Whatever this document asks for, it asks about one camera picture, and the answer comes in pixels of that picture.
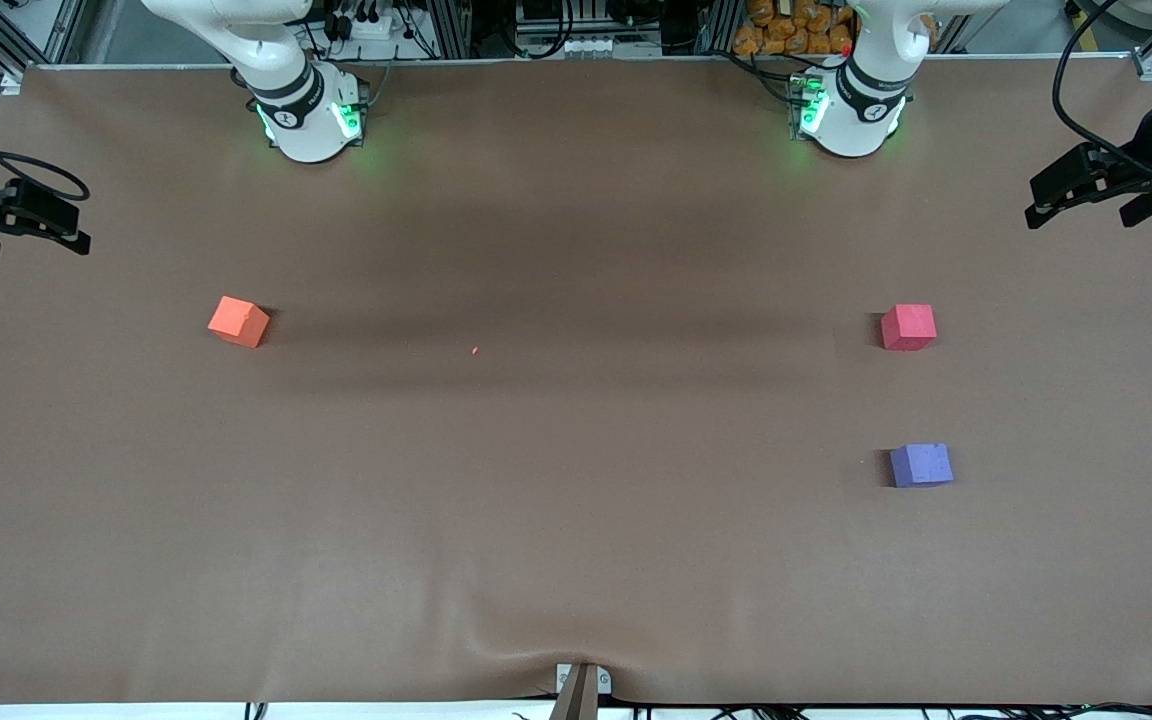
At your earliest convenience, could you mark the white power strip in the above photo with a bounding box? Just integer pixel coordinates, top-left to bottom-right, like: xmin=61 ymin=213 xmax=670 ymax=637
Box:
xmin=331 ymin=8 xmax=399 ymax=43

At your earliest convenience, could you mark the purple foam block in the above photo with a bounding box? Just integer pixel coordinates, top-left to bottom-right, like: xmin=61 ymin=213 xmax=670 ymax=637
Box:
xmin=888 ymin=442 xmax=955 ymax=489

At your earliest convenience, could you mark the pile of orange packets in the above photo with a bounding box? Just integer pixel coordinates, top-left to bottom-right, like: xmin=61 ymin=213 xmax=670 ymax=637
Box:
xmin=733 ymin=0 xmax=857 ymax=57

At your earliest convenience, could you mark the red foam block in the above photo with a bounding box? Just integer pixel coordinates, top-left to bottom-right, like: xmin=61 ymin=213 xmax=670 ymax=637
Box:
xmin=880 ymin=303 xmax=938 ymax=352

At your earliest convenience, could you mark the small metal clamp bracket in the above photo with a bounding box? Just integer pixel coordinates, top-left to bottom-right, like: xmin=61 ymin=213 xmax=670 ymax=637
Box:
xmin=555 ymin=662 xmax=614 ymax=697

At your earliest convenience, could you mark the white terminal strip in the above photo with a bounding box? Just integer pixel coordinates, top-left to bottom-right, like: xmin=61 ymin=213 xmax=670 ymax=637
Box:
xmin=524 ymin=37 xmax=607 ymax=57

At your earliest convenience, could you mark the orange foam block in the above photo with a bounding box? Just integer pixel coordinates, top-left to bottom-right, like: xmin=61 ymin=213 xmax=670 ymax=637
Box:
xmin=207 ymin=295 xmax=271 ymax=349

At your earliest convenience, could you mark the brown table mat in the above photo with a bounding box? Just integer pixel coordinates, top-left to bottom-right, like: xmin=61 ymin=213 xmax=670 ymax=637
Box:
xmin=0 ymin=60 xmax=1152 ymax=707

